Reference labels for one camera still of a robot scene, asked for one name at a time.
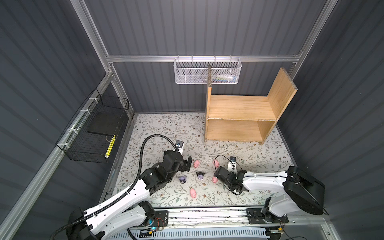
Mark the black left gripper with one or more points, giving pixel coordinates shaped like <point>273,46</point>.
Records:
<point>183,166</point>

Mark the purple black cat figurine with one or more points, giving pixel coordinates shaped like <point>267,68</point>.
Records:
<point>182,179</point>
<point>200,175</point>

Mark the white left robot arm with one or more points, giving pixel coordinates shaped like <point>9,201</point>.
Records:
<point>130,207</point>

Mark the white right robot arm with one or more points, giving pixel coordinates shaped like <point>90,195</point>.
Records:
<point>296,190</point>

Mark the wooden shelf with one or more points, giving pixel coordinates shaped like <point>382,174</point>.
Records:
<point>247,118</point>

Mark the white vented cover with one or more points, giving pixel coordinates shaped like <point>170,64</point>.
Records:
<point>203,233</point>

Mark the yellow marker pen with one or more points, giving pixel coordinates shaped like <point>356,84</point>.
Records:
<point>110,147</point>

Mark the items in mesh basket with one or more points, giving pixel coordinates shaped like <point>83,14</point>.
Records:
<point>220,79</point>

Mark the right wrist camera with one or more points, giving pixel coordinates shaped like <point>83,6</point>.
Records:
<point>232,165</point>

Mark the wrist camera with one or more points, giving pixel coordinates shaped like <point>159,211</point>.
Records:
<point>232,165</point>
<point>180,146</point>

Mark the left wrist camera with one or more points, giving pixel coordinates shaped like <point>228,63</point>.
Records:
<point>180,146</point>

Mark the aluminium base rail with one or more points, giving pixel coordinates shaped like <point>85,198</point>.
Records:
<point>205,217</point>

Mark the white wire mesh basket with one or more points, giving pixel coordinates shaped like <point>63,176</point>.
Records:
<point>187,71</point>

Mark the black wire basket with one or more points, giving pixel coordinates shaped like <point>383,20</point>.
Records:
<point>89,137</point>

